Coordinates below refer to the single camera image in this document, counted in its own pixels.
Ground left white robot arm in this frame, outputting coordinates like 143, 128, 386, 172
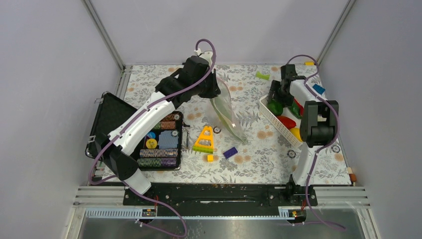
95, 51, 220, 205

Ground small yellow cube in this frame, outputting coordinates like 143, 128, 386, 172
207, 154, 214, 162

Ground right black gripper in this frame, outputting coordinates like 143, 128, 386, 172
267, 80, 294, 108

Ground black poker chip case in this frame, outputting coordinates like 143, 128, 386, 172
90, 93, 183, 171

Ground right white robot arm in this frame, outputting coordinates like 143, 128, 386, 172
266, 64, 339, 205

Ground white plastic basket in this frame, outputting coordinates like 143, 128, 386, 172
259, 95, 308, 149

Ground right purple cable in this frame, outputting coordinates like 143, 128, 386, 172
286, 54, 347, 232

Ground green bell pepper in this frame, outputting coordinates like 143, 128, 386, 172
267, 101, 284, 116

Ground blue lego brick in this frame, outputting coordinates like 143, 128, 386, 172
312, 84, 325, 95

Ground purple lego brick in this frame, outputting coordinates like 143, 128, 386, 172
223, 147, 238, 159

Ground yellow lemon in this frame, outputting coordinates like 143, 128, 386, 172
290, 127, 302, 142

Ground clear pink-dotted zip bag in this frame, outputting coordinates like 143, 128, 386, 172
210, 78, 248, 144

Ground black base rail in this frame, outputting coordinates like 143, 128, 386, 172
144, 183, 317, 217

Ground red chili pepper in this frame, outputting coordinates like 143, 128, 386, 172
276, 116, 297, 129

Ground lime green block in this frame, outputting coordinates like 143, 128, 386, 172
255, 71, 271, 81

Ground long green cucumber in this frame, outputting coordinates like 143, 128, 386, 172
211, 100, 247, 144

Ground yellow triangular toy block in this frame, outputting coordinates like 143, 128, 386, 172
192, 126, 214, 154

